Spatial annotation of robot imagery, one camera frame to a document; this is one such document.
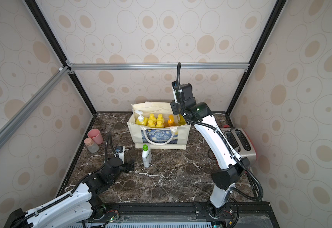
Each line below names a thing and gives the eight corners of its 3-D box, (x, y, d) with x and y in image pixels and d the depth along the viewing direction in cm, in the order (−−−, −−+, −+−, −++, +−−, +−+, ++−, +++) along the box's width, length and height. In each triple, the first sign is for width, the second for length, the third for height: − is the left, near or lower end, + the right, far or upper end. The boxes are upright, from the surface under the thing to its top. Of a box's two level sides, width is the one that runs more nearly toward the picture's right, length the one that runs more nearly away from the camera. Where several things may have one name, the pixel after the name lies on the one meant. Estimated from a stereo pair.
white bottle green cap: (144, 167, 91) (140, 153, 77) (147, 159, 95) (143, 144, 80) (150, 168, 91) (146, 154, 76) (152, 160, 95) (149, 145, 80)
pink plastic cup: (92, 141, 104) (85, 132, 96) (100, 135, 107) (94, 126, 99) (99, 148, 100) (93, 139, 92) (107, 141, 104) (102, 133, 96)
